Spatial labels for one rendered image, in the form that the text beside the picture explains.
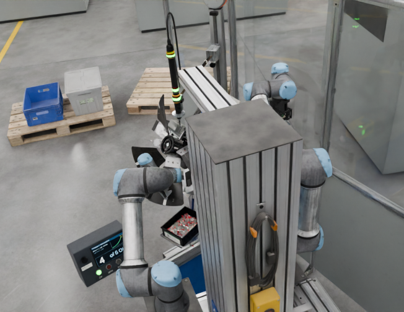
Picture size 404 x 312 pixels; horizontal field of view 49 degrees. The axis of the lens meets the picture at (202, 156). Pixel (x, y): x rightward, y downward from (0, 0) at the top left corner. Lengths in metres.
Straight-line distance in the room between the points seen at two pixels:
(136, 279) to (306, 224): 0.74
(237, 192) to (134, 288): 0.84
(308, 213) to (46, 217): 2.89
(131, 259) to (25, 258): 2.19
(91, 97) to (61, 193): 1.30
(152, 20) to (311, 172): 6.41
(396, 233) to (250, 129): 1.61
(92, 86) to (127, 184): 3.42
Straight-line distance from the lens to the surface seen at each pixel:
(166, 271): 1.87
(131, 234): 1.90
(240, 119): 1.26
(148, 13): 7.84
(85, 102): 5.30
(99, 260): 2.12
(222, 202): 1.18
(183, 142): 2.68
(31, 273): 3.87
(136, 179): 1.89
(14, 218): 4.42
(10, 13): 9.75
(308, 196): 1.82
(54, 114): 5.36
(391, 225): 2.67
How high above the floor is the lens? 2.69
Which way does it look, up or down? 36 degrees down
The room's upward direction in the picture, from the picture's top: 6 degrees counter-clockwise
